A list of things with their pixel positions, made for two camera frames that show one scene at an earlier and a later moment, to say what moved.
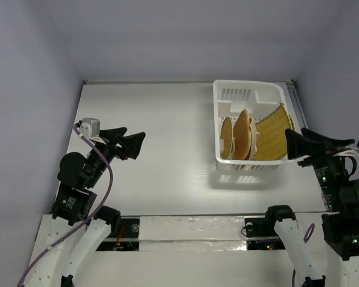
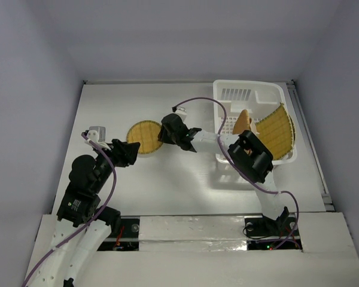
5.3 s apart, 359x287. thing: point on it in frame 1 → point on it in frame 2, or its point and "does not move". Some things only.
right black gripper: [312, 156] → [173, 132]
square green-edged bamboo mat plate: [271, 138] does not move
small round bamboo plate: [226, 137] → [146, 133]
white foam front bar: [192, 233] does not move
